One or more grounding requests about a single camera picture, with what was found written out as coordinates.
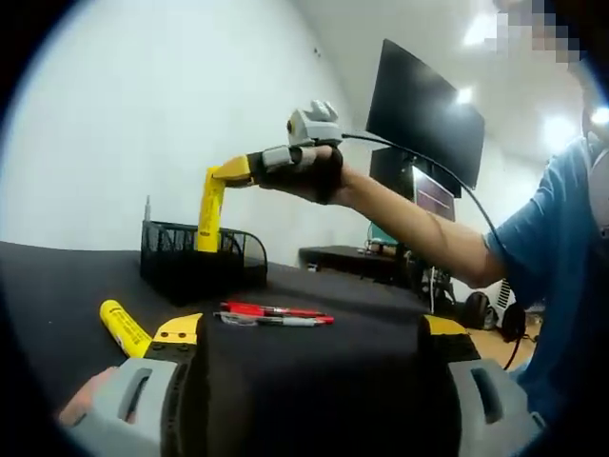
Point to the yellow glue stick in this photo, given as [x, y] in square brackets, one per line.
[211, 214]
[124, 328]

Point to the lit purple screen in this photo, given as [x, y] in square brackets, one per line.
[433, 195]

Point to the dark background desk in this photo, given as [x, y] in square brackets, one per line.
[342, 259]

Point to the teal box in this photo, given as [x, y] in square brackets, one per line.
[380, 233]

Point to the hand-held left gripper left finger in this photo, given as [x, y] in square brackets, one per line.
[143, 438]

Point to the person's right hand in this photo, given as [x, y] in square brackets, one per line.
[314, 181]

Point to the small black monitor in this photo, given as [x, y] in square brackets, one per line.
[387, 166]

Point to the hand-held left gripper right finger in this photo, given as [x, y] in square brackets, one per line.
[464, 409]

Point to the grey pen with red cap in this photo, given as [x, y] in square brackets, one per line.
[285, 322]

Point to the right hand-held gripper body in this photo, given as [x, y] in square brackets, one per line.
[314, 128]

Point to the person's blue shirt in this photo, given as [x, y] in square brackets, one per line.
[556, 266]

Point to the slim grey pen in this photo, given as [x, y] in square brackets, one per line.
[148, 209]

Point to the black mesh holder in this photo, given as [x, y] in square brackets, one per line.
[204, 281]

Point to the white striped object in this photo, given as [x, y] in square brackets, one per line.
[503, 300]

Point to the large black monitor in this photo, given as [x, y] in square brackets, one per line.
[418, 109]

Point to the person's left hand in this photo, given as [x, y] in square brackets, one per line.
[85, 397]

